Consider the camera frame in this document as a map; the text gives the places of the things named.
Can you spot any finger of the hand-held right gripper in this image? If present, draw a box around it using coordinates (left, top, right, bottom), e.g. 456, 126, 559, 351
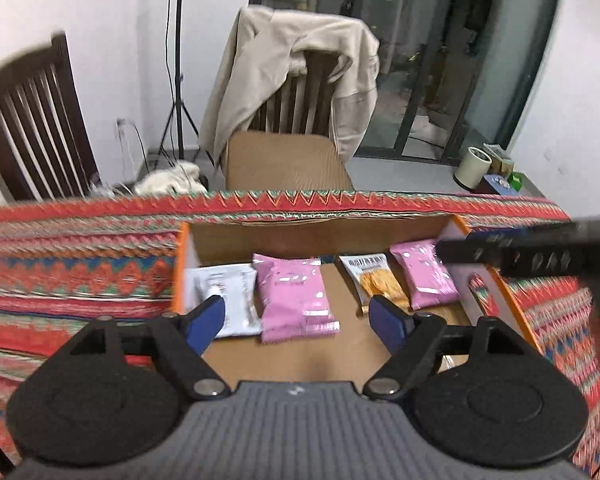
437, 220, 595, 279

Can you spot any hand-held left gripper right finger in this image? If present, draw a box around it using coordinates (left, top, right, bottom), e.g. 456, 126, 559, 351
362, 294, 543, 402

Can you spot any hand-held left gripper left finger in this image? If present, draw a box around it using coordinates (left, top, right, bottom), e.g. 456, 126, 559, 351
55, 295, 231, 401

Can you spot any orange cardboard box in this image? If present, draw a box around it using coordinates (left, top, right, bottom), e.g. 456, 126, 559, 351
171, 214, 551, 386

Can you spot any white snack packet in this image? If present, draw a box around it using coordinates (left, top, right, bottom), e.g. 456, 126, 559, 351
185, 263, 264, 339

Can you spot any orange cracker packet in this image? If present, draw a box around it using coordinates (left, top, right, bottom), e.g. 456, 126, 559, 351
339, 254, 411, 317

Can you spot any small pink snack packet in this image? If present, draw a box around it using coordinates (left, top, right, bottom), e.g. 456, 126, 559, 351
389, 240, 461, 311

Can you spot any blue box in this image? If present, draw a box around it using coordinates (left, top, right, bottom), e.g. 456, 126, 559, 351
482, 174, 518, 195

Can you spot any large pink snack packet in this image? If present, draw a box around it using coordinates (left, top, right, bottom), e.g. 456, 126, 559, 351
252, 253, 341, 345

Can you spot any white waste bin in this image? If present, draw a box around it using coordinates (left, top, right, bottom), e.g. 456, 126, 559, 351
454, 146, 493, 192

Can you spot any red patterned tablecloth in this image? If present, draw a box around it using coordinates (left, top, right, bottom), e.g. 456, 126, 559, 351
0, 189, 600, 480

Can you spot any white cloth pile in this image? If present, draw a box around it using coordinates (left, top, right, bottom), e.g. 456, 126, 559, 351
132, 160, 209, 196

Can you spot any wooden chair with tan seat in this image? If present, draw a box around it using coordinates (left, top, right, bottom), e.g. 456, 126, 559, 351
222, 50, 356, 193

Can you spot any glass sliding door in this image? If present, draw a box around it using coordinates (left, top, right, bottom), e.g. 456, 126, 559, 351
250, 0, 566, 166

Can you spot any beige jacket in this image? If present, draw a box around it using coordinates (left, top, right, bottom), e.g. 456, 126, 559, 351
198, 5, 381, 163

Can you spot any dark wooden chair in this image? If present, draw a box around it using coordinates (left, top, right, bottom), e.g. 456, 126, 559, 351
0, 32, 101, 203

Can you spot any black light stand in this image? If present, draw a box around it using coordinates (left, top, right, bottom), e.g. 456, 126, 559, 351
155, 0, 216, 167

